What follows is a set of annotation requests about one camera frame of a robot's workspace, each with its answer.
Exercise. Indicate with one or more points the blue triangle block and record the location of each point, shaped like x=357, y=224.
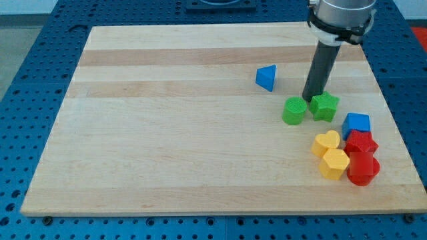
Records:
x=266, y=76

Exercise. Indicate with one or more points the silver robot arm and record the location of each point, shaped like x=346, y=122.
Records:
x=334, y=22

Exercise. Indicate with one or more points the yellow hexagon block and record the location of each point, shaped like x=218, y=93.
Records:
x=333, y=164

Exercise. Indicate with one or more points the yellow heart block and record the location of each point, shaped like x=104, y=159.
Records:
x=325, y=141

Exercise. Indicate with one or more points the blue cube block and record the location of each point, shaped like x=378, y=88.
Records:
x=355, y=121

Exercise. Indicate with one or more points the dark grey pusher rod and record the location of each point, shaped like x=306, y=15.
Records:
x=321, y=66

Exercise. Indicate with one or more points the green star block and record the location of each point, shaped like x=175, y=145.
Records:
x=323, y=107

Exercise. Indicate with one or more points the red star block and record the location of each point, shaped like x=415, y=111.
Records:
x=359, y=141

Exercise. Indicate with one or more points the green cylinder block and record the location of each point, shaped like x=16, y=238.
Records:
x=294, y=110

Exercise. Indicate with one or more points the red cylinder block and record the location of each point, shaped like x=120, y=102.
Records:
x=363, y=168

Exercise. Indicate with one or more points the wooden board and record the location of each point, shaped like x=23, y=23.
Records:
x=168, y=120

